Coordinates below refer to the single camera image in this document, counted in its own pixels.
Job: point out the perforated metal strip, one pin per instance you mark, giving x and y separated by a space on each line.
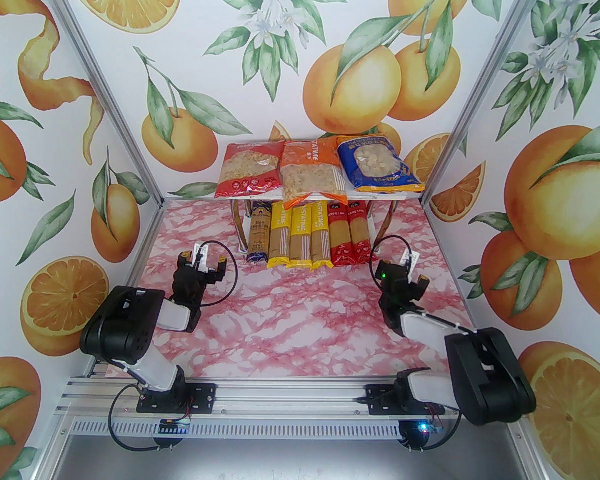
280 429

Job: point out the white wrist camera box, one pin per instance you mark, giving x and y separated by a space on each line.
410 260
201 258

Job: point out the orange pasta bag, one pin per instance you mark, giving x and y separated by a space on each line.
310 178

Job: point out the small blue circuit board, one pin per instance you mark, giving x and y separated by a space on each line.
175 425
430 428

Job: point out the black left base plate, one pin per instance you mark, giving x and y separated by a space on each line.
205 398

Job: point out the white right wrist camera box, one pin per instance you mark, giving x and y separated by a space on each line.
410 260

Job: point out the aluminium frame rail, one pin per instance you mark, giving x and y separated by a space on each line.
290 398

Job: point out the red short pasta bag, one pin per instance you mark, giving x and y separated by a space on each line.
250 168

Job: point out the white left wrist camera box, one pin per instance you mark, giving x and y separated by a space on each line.
201 258

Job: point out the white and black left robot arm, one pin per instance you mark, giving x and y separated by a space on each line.
120 323

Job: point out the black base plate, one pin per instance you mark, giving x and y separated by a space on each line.
205 398
377 400

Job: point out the blue orecchiette pasta bag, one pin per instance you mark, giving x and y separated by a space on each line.
375 165

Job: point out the red spaghetti pack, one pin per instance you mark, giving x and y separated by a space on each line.
360 238
340 243

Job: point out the aluminium corner post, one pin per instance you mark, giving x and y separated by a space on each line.
477 93
107 93

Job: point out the dark blue spaghetti pack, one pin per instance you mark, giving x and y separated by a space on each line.
259 238

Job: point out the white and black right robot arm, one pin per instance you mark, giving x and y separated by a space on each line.
490 373

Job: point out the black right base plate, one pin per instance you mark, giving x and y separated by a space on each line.
377 400

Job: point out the white two-tier shelf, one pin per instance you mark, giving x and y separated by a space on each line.
375 196

